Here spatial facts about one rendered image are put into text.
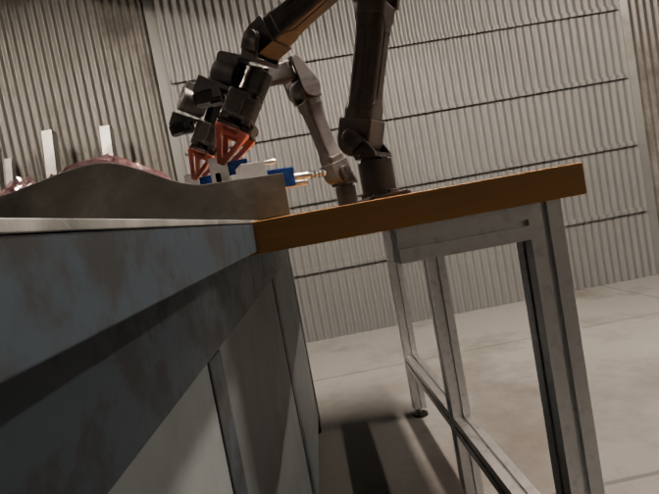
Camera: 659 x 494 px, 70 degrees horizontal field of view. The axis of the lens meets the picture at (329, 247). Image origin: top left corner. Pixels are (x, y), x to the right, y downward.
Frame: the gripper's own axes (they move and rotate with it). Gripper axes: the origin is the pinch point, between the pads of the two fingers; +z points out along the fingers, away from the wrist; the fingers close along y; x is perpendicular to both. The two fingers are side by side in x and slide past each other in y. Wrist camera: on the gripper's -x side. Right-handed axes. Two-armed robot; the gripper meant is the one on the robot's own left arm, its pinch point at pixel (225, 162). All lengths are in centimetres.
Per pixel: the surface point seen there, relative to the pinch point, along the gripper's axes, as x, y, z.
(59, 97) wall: -164, -209, -13
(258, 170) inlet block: 12.1, 29.6, 1.1
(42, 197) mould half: -7.0, 43.0, 13.9
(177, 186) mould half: 5.3, 38.5, 7.3
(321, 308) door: 41, -214, 53
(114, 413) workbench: 17, 72, 19
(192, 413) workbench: 19, 59, 23
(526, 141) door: 128, -218, -100
